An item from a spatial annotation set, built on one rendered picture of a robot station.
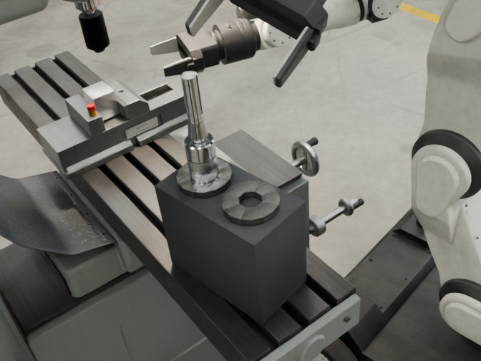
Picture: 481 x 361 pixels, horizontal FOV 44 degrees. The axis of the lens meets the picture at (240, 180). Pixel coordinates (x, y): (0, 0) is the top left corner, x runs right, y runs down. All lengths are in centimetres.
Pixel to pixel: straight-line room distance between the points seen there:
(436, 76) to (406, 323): 62
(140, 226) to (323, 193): 152
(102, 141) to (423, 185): 69
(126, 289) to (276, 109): 192
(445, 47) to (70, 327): 95
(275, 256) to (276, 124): 214
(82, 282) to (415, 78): 247
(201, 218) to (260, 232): 10
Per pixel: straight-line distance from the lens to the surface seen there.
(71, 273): 131
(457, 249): 128
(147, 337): 156
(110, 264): 134
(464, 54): 101
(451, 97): 109
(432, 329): 146
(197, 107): 87
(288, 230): 91
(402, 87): 333
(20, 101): 169
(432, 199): 116
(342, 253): 236
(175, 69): 124
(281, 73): 59
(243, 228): 88
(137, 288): 142
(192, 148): 90
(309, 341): 100
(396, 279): 151
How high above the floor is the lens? 173
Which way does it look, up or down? 40 degrees down
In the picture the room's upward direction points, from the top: 6 degrees counter-clockwise
